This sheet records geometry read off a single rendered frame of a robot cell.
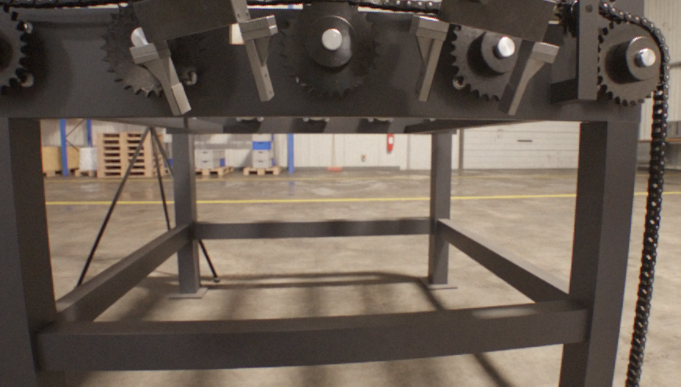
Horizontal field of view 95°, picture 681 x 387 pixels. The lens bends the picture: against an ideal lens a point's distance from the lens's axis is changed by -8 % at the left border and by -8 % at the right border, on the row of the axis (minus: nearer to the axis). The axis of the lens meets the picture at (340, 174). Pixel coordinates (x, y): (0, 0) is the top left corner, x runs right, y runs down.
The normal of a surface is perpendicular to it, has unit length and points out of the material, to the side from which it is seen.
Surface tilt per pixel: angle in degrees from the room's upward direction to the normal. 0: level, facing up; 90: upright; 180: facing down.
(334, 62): 90
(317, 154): 90
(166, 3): 113
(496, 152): 90
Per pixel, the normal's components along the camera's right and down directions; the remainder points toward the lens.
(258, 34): -0.11, 0.47
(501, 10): 0.10, 0.47
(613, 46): 0.10, 0.08
